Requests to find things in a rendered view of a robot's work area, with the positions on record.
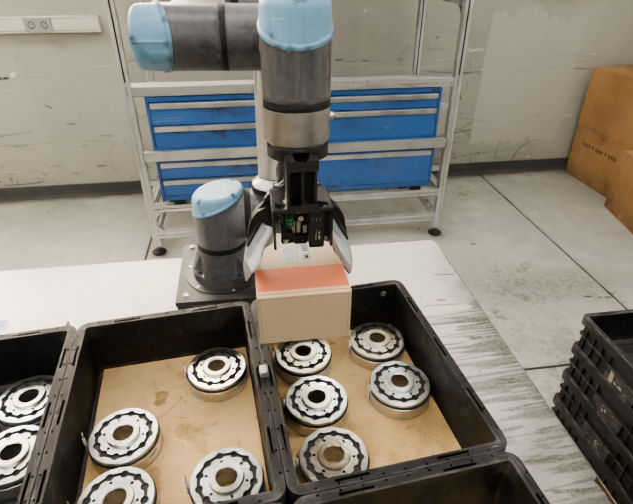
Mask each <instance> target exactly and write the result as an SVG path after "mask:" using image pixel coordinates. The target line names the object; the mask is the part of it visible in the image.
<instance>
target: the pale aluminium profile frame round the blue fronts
mask: <svg viewBox="0 0 633 504"><path fill-rule="evenodd" d="M104 4H105V9H106V14H107V19H108V24H109V28H110V33H111V38H112V43H113V48H114V53H115V58H116V63H117V67H118V72H119V77H120V82H121V87H122V92H123V97H124V102H125V107H126V111H127V116H128V121H129V126H130V131H131V136H132V141H133V146H134V151H135V155H136V160H137V165H138V170H139V175H140V180H141V185H142V190H143V194H144V199H145V204H146V209H147V214H148V219H149V224H150V229H151V234H152V238H153V243H154V247H158V248H156V249H154V250H153V251H152V253H153V255H155V256H161V255H164V254H165V253H166V252H167V250H166V248H163V247H162V240H161V238H176V237H190V236H196V233H195V227H187V228H172V229H166V228H164V227H163V224H164V221H165V217H166V213H167V212H172V211H189V210H192V201H186V200H173V201H163V199H162V200H161V203H158V200H159V197H160V194H161V188H160V182H159V177H158V174H157V177H156V180H155V181H150V178H149V173H148V167H147V162H158V161H178V160H197V159H216V158H237V157H257V146H246V147H223V148H203V149H183V150H162V151H144V147H143V142H142V136H141V131H140V126H139V121H142V120H148V117H147V114H137V111H136V105H135V100H134V97H132V94H131V89H130V87H131V86H132V85H131V80H130V74H129V69H128V64H127V59H126V54H125V49H124V43H123V38H122V33H121V28H120V23H119V18H118V12H117V7H116V2H115V0H104ZM473 4H474V0H463V4H462V11H461V18H460V25H459V33H458V40H457V47H456V54H455V61H454V68H453V75H452V76H454V77H455V82H454V86H451V89H450V96H449V102H443V103H441V104H440V109H444V108H448V110H447V117H446V124H445V131H444V137H439V138H417V139H396V140H375V141H354V142H332V143H328V153H340V152H360V151H380V150H400V149H420V148H441V147H442V152H441V159H440V165H432V171H439V174H438V180H437V179H436V178H435V176H434V175H433V174H432V173H431V179H430V186H431V187H420V186H410V187H398V189H384V190H367V191H351V192H334V193H329V192H328V191H327V192H328V194H329V196H330V197H331V198H332V199H333V200H334V201H351V200H367V199H383V198H399V197H416V196H417V197H418V198H419V200H420V201H421V202H422V204H423V205H424V206H425V208H426V209H427V210H428V212H416V213H400V214H385V215H370V216H355V217H344V218H345V224H346V226H352V225H367V224H382V223H397V222H411V221H426V220H432V223H431V225H432V227H433V228H432V229H429V230H428V233H429V234H430V235H433V236H438V235H440V234H441V231H440V230H439V229H436V228H439V227H440V220H441V214H442V207H443V201H444V194H445V188H446V181H447V174H448V168H449V161H450V155H451V148H452V142H453V135H454V129H455V122H456V115H457V109H458V102H459V96H460V89H461V83H462V76H463V70H464V63H465V56H466V50H467V43H468V37H469V30H470V24H471V17H472V10H473ZM426 6H427V0H419V3H418V13H417V23H416V33H415V43H414V53H413V63H412V74H411V75H415V74H419V71H420V62H421V53H422V44H423V34H424V25H425V16H426ZM458 77H459V84H458V86H457V81H458ZM125 87H127V91H128V96H129V97H127V95H126V90H125ZM152 186H153V188H151V187H152ZM432 195H435V202H434V204H433V202H432V201H431V200H430V199H429V197H428V196H432Z"/></svg>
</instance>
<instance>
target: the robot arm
mask: <svg viewBox="0 0 633 504"><path fill-rule="evenodd" d="M128 34H129V41H130V46H131V51H132V54H133V57H134V60H135V62H136V64H137V65H138V67H139V68H141V69H142V70H145V71H163V72H164V73H170V72H171V71H253V75H254V96H255V116H256V137H257V158H258V175H257V176H256V177H255V178H254V179H253V180H252V188H243V186H242V185H241V183H240V182H238V181H236V180H234V181H233V180H232V179H221V180H215V181H212V182H209V183H206V184H204V185H203V186H201V187H199V188H198V189H197V190H196V191H195V192H194V194H193V196H192V215H193V218H194V225H195V233H196V240H197V252H196V256H195V260H194V264H193V272H194V278H195V279H196V281H197V282H199V283H200V284H202V285H204V286H206V287H210V288H216V289H225V288H232V287H236V286H239V285H241V284H243V283H245V282H247V281H249V280H250V278H251V277H252V276H253V274H254V272H255V271H256V269H257V267H258V265H259V263H260V260H261V259H262V256H263V251H264V250H265V248H266V247H268V246H270V245H271V244H272V243H273V244H274V250H277V242H276V234H278V233H280V234H281V243H282V244H288V243H295V244H302V243H307V242H308V244H309V247H310V248H311V247H323V246H324V241H327V242H329V244H330V246H332V247H333V250H334V253H335V254H336V255H338V256H339V257H340V260H341V261H342V264H343V267H344V268H345V270H346V271H347V273H348V274H350V273H351V271H352V263H353V259H352V252H351V247H350V242H349V238H348V235H347V231H346V224H345V218H344V215H343V213H342V210H341V209H340V207H339V205H338V204H337V203H336V202H335V201H334V200H333V199H332V198H331V197H330V196H329V194H328V192H327V189H326V186H325V185H323V186H321V183H320V180H317V171H319V160H321V159H323V158H325V157H326V156H327V155H328V139H329V137H330V124H329V120H334V119H335V112H334V111H330V104H331V64H332V37H333V34H334V24H333V21H332V2H331V0H173V1H172V2H159V1H152V2H150V3H135V4H133V5H132V6H131V7H130V9H129V12H128ZM246 238H247V240H246Z"/></svg>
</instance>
